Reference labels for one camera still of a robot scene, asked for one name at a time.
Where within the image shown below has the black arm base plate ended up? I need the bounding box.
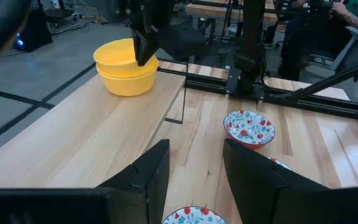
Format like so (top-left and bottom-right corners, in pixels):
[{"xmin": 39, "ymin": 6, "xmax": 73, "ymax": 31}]
[{"xmin": 224, "ymin": 65, "xmax": 269, "ymax": 100}]

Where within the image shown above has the black metal table frame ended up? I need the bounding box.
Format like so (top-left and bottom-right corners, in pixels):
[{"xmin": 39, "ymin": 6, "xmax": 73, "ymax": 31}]
[{"xmin": 157, "ymin": 57, "xmax": 358, "ymax": 141}]

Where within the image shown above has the yellow plastic mini bowl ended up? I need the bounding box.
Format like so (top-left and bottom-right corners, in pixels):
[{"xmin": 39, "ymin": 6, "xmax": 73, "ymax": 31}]
[
  {"xmin": 93, "ymin": 37, "xmax": 159, "ymax": 78},
  {"xmin": 96, "ymin": 62, "xmax": 159, "ymax": 98}
]

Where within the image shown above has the red floral ceramic mini bowl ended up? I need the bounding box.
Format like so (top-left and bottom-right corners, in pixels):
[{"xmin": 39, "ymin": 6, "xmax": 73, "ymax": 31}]
[
  {"xmin": 161, "ymin": 205, "xmax": 229, "ymax": 224},
  {"xmin": 265, "ymin": 156, "xmax": 293, "ymax": 171},
  {"xmin": 223, "ymin": 110, "xmax": 277, "ymax": 150}
]

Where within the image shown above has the wooden background table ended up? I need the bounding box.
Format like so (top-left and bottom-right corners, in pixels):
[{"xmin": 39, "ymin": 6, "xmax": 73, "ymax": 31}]
[{"xmin": 185, "ymin": 0, "xmax": 279, "ymax": 27}]

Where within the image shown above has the white grey office chair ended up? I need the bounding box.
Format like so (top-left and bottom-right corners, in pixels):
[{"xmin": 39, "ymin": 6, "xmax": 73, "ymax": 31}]
[{"xmin": 309, "ymin": 26, "xmax": 358, "ymax": 100}]

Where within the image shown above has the person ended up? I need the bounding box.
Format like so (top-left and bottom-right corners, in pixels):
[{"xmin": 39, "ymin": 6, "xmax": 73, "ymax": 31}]
[{"xmin": 277, "ymin": 0, "xmax": 358, "ymax": 82}]

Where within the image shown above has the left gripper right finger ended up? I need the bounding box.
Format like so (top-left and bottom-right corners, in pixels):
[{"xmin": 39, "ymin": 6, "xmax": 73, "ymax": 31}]
[{"xmin": 223, "ymin": 138, "xmax": 358, "ymax": 224}]

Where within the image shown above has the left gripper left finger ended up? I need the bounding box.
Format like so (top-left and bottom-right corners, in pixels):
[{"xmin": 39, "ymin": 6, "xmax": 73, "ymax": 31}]
[{"xmin": 0, "ymin": 139, "xmax": 171, "ymax": 224}]

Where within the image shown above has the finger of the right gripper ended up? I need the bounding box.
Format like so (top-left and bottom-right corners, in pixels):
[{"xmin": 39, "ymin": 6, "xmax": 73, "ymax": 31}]
[{"xmin": 133, "ymin": 27, "xmax": 160, "ymax": 67}]

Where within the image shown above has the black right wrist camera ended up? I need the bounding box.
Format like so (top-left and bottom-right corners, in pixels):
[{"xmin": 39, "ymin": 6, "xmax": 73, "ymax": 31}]
[{"xmin": 159, "ymin": 24, "xmax": 207, "ymax": 62}]

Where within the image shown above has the black box with blue light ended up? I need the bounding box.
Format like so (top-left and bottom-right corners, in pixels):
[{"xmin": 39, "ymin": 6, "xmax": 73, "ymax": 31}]
[{"xmin": 13, "ymin": 7, "xmax": 54, "ymax": 53}]

